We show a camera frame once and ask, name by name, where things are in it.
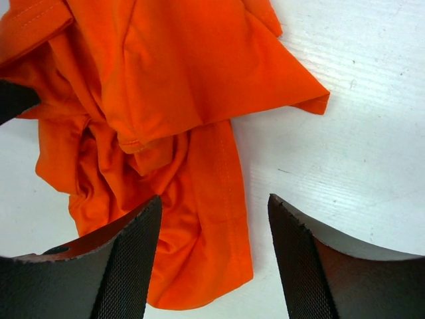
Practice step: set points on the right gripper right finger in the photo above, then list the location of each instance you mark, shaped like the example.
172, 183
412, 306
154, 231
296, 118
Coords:
326, 273

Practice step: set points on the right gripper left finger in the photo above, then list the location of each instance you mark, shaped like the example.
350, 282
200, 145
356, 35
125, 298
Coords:
104, 274

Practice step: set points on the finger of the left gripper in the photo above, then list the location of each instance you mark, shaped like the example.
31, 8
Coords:
15, 99

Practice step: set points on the orange t shirt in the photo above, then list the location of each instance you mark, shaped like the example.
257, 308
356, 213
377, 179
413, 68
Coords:
137, 99

